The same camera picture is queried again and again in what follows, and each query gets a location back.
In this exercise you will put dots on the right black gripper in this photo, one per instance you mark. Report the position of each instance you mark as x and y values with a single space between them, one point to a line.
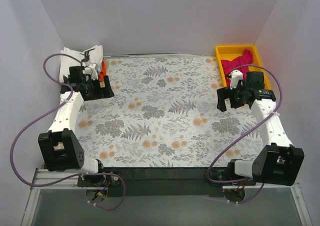
223 99

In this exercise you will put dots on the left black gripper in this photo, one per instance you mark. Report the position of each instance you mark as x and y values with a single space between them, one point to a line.
106 87

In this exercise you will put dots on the white t shirt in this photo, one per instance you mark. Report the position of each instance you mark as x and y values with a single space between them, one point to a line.
91 55

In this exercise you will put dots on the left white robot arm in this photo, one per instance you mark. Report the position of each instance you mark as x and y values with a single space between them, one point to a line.
60 148

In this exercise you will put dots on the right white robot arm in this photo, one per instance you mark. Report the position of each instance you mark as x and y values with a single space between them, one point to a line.
279 161

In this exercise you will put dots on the folded orange t shirt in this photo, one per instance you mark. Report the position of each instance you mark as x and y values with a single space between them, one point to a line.
103 71

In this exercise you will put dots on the yellow plastic bin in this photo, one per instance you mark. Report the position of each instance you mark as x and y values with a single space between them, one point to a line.
230 52

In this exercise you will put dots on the magenta t shirt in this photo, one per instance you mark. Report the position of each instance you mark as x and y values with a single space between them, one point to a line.
244 59

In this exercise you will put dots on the floral patterned table mat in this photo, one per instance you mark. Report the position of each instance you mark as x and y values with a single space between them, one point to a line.
164 114

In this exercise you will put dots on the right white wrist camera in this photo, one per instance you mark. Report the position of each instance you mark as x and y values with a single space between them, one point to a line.
234 76

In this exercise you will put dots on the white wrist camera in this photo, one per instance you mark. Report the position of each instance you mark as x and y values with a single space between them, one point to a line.
91 70
234 76

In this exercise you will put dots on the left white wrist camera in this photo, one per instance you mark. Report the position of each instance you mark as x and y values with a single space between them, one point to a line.
91 70

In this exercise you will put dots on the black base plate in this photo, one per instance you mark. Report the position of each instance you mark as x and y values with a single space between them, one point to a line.
173 181

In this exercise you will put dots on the aluminium frame rail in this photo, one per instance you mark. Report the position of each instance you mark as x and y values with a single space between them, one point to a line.
167 198

